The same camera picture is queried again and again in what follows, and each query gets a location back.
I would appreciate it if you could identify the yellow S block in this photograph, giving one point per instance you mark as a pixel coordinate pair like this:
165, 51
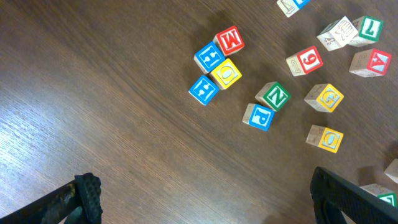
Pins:
392, 170

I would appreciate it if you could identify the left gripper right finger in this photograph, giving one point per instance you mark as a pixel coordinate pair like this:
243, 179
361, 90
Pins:
334, 198

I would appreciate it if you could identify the yellow O block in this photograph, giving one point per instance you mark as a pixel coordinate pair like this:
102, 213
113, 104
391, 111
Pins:
325, 138

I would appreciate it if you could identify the red A block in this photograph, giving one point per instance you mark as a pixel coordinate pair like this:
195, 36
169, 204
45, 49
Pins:
370, 63

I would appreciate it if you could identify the yellow G block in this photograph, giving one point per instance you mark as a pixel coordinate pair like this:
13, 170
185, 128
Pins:
324, 98

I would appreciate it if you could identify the green N block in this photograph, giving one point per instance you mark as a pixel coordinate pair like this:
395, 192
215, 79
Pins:
273, 95

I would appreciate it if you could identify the plain wooden block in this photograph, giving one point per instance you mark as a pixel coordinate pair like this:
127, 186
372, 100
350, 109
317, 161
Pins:
337, 34

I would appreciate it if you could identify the blue P block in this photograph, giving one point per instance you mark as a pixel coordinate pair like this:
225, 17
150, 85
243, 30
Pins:
258, 116

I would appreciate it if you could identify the red 6 block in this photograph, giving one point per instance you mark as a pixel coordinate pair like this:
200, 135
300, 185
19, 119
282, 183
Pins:
305, 61

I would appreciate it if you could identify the yellow block beside H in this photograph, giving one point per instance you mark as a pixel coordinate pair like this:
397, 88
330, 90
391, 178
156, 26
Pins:
225, 74

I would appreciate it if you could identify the green R block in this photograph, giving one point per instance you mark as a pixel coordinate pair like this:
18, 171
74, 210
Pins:
382, 193

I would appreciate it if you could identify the red M block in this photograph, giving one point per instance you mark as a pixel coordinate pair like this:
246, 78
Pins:
229, 41

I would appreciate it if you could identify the blue H block upper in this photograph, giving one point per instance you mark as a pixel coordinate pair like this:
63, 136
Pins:
209, 57

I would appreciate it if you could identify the blue H block lower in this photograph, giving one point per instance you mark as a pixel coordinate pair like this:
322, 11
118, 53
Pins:
204, 90

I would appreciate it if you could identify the green L block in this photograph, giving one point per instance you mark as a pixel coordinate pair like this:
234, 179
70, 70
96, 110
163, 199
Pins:
369, 30

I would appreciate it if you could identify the blue h block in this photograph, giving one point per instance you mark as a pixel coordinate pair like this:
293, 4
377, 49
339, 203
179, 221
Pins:
204, 90
209, 57

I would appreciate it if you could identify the blue 5 block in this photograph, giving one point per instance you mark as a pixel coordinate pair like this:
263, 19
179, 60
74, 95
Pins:
290, 7

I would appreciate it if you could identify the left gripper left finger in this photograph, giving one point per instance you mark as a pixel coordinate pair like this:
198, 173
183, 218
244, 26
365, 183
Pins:
75, 202

